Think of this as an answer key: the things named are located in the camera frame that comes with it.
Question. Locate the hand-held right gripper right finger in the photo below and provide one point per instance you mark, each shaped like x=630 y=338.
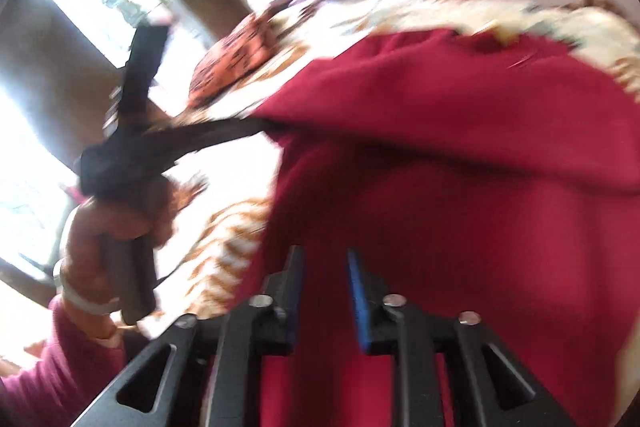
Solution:
x=358 y=302

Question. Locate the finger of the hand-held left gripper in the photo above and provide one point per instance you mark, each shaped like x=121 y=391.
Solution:
x=215 y=132

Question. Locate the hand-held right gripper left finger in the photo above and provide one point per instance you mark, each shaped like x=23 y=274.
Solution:
x=296 y=292

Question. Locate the red knit garment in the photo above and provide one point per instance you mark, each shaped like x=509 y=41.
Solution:
x=450 y=182

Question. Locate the person's left forearm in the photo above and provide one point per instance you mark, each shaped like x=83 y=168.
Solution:
x=55 y=372

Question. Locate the person's left hand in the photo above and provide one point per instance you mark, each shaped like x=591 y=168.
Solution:
x=87 y=227

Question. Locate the cream leaf-print blanket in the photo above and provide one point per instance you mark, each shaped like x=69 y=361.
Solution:
x=235 y=247

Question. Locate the orange patterned cloth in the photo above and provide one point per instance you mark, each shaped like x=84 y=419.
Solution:
x=235 y=57

